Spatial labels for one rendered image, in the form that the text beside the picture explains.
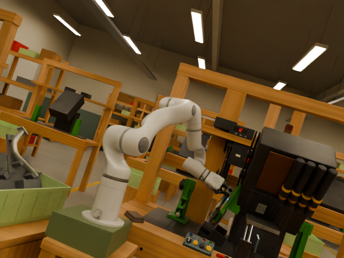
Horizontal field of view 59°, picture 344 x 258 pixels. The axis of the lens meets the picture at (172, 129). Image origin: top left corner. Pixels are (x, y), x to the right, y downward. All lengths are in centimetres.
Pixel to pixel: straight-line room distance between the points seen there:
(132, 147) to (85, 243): 42
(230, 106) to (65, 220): 134
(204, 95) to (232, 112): 986
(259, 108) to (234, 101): 989
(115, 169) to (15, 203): 48
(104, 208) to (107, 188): 9
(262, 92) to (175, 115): 85
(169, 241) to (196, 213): 61
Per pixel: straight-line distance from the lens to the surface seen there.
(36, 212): 167
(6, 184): 174
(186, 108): 153
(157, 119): 145
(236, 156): 204
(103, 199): 135
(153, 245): 166
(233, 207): 180
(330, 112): 225
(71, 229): 135
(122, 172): 133
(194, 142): 178
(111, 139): 137
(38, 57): 714
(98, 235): 130
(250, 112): 1199
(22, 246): 155
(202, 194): 217
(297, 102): 221
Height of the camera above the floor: 140
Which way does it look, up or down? 1 degrees up
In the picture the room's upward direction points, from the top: 19 degrees clockwise
